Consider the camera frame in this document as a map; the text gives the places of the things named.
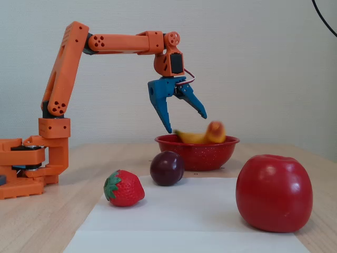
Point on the dark blue clamp piece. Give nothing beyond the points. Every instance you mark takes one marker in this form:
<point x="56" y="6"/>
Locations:
<point x="2" y="180"/>

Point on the red toy apple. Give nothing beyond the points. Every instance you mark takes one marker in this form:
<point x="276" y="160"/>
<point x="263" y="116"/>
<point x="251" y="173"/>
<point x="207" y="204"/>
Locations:
<point x="273" y="192"/>

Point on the red toy strawberry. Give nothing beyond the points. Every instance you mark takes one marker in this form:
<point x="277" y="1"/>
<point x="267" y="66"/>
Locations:
<point x="126" y="188"/>

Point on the orange robot base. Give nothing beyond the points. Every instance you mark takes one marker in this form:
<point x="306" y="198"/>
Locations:
<point x="18" y="188"/>

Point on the dark purple toy plum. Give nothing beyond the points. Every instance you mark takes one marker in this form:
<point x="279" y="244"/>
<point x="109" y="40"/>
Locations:
<point x="166" y="168"/>

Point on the white paper sheet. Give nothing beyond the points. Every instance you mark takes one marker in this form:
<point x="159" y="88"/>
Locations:
<point x="158" y="237"/>

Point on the yellow toy banana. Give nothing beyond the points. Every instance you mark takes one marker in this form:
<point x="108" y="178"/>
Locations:
<point x="214" y="134"/>

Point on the red speckled bowl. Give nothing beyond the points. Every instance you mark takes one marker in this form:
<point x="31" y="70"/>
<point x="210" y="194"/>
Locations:
<point x="205" y="155"/>

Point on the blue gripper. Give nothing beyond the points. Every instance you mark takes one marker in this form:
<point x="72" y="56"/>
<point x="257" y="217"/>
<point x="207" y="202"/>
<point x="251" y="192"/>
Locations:
<point x="164" y="88"/>

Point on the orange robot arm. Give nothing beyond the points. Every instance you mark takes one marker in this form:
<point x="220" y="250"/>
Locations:
<point x="63" y="76"/>

